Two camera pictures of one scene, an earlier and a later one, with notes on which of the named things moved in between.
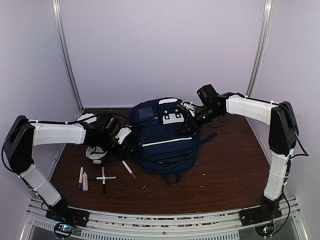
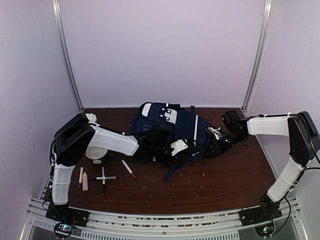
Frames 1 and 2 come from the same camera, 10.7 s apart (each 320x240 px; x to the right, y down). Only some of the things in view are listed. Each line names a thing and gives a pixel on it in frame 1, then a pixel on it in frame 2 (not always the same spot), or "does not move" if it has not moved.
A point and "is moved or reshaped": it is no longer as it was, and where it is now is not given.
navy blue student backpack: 159,147 is moved or reshaped
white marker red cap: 128,168 does not move
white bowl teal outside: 99,153 does not move
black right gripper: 192,125 to 216,148
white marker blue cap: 81,175 does not move
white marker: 102,178 does not move
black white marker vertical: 103,180 does not move
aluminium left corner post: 57,20 does not move
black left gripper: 120,153 to 179,157
